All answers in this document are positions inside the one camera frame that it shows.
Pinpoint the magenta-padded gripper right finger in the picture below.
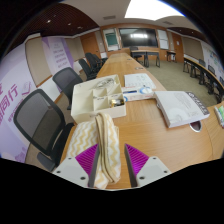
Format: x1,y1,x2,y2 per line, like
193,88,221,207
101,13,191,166
124,143,172,188

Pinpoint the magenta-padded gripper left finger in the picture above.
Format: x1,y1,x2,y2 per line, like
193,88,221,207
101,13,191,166
52,143,101,188

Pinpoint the cream zigzag-patterned towel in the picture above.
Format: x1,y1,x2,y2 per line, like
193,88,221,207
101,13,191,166
65,112,122,190

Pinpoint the white compartment organizer tray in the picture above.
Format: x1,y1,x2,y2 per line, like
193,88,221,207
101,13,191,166
70,74,128,124

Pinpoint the black mesh office chair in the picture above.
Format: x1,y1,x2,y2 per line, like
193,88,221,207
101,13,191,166
51,66,84,111
12,88,75,173

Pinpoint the small white and blue box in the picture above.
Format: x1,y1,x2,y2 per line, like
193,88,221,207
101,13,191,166
121,85,156,102

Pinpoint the thick white book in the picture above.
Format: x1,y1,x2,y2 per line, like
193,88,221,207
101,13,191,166
153,90,211,129

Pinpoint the white printed paper sheet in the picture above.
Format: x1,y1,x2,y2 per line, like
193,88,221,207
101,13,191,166
123,72,157,90

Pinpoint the row of black office chairs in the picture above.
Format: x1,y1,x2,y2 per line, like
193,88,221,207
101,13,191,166
198,59,224,104
78,52,108,81

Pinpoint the small wooden desk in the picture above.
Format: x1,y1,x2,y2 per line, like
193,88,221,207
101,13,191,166
129,49,161,69

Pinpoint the curved wooden long table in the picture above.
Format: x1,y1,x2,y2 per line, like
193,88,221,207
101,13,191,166
182,56,224,104

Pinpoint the small dark-legged table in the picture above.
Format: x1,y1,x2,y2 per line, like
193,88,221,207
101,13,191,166
166,50,178,63

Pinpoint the large bright ceiling light panel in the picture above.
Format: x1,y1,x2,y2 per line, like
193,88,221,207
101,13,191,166
124,0,185,21

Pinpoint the black round cable grommet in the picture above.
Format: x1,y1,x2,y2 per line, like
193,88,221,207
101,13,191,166
188,120,203,133

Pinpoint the wide purple lettered wall banner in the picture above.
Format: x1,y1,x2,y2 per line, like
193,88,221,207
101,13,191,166
0,44,37,164

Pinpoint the tall purple wall banner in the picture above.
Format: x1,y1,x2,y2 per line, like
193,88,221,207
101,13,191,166
41,35,75,76

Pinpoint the green-panelled white wall board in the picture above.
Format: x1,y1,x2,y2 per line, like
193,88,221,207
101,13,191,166
102,28,120,53

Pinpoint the large black wall screen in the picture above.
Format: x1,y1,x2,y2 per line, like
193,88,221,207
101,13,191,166
118,27,159,49

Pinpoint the white wall whiteboard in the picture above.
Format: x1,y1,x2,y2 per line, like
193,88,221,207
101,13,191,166
157,29,170,50

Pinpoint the colourful wall poster display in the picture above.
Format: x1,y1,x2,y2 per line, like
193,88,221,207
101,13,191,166
201,41,224,79

